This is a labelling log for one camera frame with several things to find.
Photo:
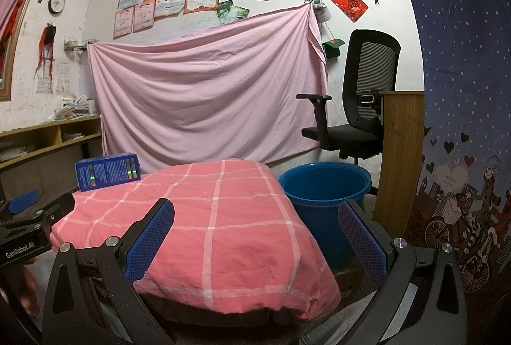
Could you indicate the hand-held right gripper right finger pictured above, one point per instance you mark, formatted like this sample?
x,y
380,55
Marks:
x,y
361,241

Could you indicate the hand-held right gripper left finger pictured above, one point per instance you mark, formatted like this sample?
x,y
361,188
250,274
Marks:
x,y
149,241

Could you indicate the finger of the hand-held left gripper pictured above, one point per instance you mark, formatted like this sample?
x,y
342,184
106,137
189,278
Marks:
x,y
58,207
24,201

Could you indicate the blue plastic bucket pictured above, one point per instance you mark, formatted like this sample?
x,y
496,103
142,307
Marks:
x,y
323,181

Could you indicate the person's left hand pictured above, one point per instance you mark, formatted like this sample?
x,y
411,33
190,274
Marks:
x,y
28,289

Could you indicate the blue printed cardboard box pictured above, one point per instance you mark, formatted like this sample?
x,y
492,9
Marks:
x,y
103,173

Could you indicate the pink checked blanket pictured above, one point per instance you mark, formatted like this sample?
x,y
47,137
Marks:
x,y
239,229

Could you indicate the stack of books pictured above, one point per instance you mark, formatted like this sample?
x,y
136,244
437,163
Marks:
x,y
76,108

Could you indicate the pink hanging bed sheet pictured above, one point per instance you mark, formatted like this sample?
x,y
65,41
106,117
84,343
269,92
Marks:
x,y
207,97

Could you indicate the red tassel ornament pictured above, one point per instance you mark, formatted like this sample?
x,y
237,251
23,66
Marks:
x,y
47,38

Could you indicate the black mesh office chair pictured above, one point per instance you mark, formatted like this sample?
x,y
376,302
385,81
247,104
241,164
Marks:
x,y
371,61

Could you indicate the red cloth strip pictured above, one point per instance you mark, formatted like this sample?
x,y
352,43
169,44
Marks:
x,y
10,22

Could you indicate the green cap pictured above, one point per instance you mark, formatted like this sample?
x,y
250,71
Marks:
x,y
333,47

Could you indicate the blue printed curtain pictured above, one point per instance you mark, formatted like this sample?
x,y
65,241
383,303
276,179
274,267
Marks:
x,y
459,49

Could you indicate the red square paper decoration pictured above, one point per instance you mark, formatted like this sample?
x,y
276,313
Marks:
x,y
348,3

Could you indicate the green landscape photo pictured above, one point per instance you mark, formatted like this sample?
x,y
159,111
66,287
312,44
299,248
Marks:
x,y
223,10
241,12

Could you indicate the wooden wall shelf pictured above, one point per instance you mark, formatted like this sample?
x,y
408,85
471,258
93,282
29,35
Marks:
x,y
40,129

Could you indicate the wooden window frame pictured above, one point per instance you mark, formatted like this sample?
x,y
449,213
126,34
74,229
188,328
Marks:
x,y
12,81

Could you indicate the white paper wall calendar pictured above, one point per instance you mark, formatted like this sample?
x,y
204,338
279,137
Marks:
x,y
52,78

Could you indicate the metal wall rack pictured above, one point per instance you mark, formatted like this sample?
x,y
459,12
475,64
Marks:
x,y
80,45

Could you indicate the round wall clock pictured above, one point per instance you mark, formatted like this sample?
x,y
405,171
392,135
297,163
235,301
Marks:
x,y
57,3

